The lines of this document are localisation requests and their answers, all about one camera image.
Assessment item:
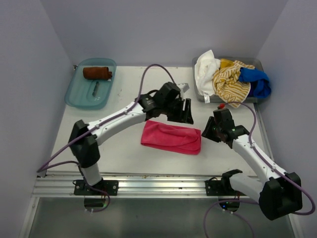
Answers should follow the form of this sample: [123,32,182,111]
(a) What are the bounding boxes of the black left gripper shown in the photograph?
[162,97,193,123]

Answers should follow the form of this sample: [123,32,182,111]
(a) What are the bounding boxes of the pink towel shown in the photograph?
[141,120,202,155]

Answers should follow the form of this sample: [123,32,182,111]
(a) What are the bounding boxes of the teal translucent plastic bin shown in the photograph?
[64,58,116,110]

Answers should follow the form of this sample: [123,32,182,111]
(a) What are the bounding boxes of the brown microfiber towel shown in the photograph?
[83,66,112,80]

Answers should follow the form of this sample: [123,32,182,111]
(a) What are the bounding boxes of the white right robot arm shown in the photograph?
[202,108,303,221]

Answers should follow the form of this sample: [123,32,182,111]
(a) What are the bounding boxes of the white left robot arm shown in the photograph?
[69,82,194,195]

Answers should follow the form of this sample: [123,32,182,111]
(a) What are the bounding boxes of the yellow striped towel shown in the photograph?
[212,59,255,109]

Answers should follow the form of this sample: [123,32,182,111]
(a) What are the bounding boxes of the white towel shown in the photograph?
[194,50,220,103]

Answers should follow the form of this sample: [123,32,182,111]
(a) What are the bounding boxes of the blue towel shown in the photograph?
[239,67,271,99]

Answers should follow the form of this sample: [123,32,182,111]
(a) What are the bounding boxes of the metal tray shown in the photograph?
[192,56,271,104]

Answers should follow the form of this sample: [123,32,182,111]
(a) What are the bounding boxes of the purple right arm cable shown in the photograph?
[203,101,317,238]

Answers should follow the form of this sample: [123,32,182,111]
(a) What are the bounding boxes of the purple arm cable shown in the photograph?
[203,101,317,238]
[36,63,177,213]

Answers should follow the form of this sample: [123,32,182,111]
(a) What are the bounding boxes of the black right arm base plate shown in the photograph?
[205,179,245,196]

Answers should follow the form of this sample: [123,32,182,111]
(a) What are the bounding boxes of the aluminium mounting rail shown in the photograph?
[31,175,293,199]

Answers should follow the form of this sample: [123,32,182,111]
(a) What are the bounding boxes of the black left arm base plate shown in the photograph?
[72,179,119,196]

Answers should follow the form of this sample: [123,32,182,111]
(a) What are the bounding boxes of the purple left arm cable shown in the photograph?
[36,63,177,213]

